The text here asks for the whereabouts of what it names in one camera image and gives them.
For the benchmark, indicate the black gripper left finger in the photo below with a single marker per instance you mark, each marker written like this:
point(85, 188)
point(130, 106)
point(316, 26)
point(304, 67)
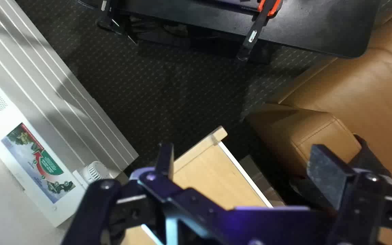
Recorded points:
point(165, 161)

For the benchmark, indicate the wooden pull-out shelf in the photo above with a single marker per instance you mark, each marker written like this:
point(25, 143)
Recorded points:
point(214, 177)

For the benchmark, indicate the colourful sticker on air conditioner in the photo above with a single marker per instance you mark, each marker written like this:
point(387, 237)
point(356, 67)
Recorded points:
point(37, 163)

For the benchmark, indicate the black robot table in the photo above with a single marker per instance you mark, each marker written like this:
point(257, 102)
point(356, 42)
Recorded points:
point(319, 27)

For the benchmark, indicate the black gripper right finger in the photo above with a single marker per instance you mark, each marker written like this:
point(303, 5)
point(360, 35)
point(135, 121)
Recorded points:
point(330, 177)

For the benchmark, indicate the white wall air conditioner unit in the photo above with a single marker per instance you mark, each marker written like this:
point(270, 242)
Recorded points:
point(47, 90)

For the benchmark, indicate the brown leather armchair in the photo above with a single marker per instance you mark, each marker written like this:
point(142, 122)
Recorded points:
point(364, 90)

